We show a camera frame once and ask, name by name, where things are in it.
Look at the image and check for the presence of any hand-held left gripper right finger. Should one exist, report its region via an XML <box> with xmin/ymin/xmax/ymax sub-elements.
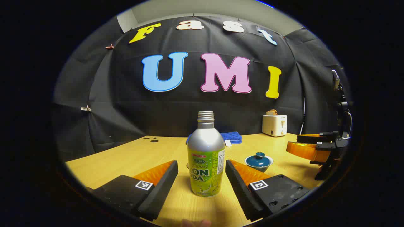
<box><xmin>225</xmin><ymin>159</ymin><xmax>311</xmax><ymax>222</ymax></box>

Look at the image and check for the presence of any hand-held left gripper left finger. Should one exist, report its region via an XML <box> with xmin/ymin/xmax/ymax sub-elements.
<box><xmin>86</xmin><ymin>160</ymin><xmax>179</xmax><ymax>222</ymax></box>

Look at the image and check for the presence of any ceramic teacup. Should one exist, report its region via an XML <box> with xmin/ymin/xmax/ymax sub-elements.
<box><xmin>245</xmin><ymin>155</ymin><xmax>274</xmax><ymax>173</ymax></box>

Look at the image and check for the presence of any teal teacup lid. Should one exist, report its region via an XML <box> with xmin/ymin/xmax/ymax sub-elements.
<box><xmin>247</xmin><ymin>152</ymin><xmax>272</xmax><ymax>167</ymax></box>

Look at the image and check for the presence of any silver green label water bottle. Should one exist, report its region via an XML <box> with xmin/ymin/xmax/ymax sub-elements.
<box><xmin>187</xmin><ymin>111</ymin><xmax>226</xmax><ymax>197</ymax></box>

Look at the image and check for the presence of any cream toaster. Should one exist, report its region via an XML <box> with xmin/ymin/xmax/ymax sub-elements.
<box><xmin>262</xmin><ymin>114</ymin><xmax>288</xmax><ymax>137</ymax></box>

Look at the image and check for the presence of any blue folded towel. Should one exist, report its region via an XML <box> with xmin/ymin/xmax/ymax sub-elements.
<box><xmin>186</xmin><ymin>131</ymin><xmax>243</xmax><ymax>145</ymax></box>

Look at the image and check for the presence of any black backdrop cloth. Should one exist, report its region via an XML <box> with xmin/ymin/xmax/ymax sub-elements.
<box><xmin>52</xmin><ymin>14</ymin><xmax>352</xmax><ymax>163</ymax></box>

